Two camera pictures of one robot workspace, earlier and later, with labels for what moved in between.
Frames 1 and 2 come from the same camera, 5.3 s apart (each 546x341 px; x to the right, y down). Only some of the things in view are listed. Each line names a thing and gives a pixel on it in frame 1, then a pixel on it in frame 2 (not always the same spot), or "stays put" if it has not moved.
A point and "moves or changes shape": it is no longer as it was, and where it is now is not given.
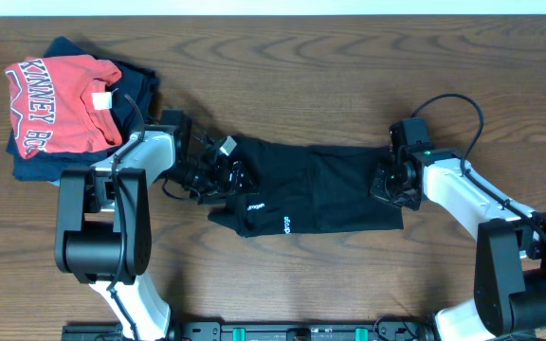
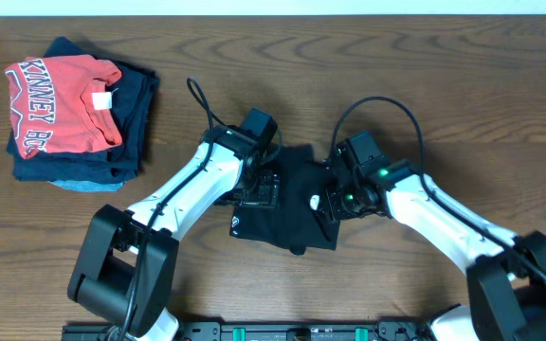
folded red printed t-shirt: x=59 y=103 stays put
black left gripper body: x=234 y=175 → x=263 y=195
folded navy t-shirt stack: x=135 y=96 stays put
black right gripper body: x=388 y=186 → x=347 y=203
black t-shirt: x=294 y=189 moves or changes shape
